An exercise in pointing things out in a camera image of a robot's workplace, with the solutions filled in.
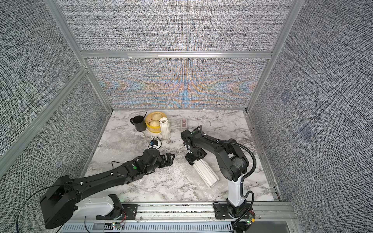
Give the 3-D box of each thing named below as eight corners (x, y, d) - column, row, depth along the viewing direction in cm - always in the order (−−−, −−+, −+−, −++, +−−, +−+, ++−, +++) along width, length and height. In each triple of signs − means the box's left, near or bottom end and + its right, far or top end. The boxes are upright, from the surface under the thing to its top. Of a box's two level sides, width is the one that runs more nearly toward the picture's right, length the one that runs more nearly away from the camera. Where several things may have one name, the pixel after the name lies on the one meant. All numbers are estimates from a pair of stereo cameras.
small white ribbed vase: (162, 140, 103) (158, 125, 90) (163, 132, 107) (159, 117, 94) (169, 140, 103) (167, 125, 90) (170, 132, 107) (168, 117, 94)
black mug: (132, 131, 108) (129, 123, 101) (135, 123, 113) (131, 115, 106) (146, 131, 108) (143, 123, 101) (147, 123, 113) (145, 115, 106)
